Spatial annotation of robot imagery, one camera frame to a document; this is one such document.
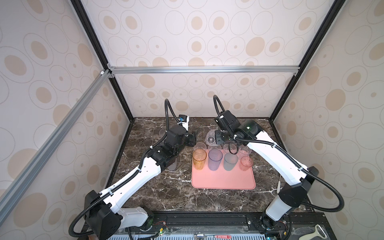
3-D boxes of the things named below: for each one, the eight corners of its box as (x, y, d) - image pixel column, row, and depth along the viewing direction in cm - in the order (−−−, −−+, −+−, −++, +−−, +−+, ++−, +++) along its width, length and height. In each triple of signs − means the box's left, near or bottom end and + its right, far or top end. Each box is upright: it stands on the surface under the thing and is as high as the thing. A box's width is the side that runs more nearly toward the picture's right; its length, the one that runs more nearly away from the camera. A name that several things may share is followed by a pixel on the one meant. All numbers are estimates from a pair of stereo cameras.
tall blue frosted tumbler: (207, 172, 93) (209, 160, 82) (206, 161, 98) (208, 149, 87) (220, 172, 93) (223, 160, 82) (219, 161, 98) (222, 149, 87)
